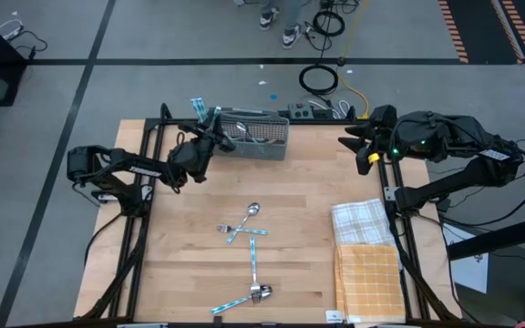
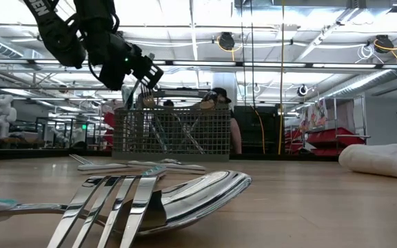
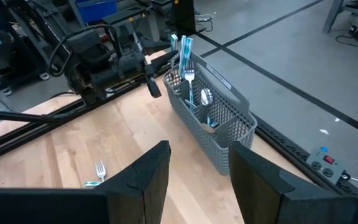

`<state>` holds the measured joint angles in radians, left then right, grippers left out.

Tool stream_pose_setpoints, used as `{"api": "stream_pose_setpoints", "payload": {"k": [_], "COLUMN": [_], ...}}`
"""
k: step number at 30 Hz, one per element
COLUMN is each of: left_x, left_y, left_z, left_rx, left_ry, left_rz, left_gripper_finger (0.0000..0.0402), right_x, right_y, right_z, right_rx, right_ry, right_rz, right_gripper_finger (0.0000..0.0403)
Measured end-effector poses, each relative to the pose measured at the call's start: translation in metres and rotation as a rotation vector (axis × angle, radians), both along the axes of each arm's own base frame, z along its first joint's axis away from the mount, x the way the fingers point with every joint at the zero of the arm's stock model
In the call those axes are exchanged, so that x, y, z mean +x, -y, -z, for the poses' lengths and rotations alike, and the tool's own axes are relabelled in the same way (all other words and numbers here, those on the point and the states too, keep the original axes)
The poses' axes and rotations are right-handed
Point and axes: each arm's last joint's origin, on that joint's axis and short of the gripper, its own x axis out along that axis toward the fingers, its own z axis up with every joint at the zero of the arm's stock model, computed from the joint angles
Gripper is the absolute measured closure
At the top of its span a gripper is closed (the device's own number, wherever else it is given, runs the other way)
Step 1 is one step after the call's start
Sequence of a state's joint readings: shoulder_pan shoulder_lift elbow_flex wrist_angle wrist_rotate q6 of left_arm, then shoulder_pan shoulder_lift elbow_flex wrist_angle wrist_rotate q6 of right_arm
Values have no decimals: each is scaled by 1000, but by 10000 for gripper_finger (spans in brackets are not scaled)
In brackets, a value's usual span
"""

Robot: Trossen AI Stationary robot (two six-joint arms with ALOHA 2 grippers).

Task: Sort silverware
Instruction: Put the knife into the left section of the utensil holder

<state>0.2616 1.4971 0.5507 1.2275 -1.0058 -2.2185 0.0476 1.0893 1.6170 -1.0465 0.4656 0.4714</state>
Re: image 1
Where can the grey mesh cutlery basket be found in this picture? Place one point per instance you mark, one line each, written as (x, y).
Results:
(262, 152)

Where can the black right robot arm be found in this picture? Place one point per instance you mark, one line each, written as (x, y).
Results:
(472, 173)

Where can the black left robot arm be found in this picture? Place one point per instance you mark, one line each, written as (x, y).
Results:
(144, 169)

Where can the person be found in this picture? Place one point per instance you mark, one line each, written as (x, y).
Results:
(292, 36)

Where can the black orange-striped floor mat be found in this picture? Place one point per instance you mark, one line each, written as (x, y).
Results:
(476, 27)

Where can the white paper sheet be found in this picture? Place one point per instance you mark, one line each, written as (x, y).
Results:
(470, 273)

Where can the small white label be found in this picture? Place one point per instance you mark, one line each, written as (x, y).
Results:
(334, 315)

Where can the small black clip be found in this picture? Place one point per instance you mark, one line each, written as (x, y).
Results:
(217, 320)

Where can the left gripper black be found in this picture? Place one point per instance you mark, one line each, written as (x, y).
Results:
(196, 159)

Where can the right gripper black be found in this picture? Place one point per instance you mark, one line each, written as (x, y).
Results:
(383, 132)

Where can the black adapter box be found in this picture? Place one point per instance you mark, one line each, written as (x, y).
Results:
(322, 114)

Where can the orange plaid cloth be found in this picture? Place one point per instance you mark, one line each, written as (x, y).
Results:
(369, 284)

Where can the grey power strip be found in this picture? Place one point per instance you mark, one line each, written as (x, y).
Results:
(302, 111)

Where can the white plaid cloth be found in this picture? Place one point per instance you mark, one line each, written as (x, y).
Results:
(358, 223)

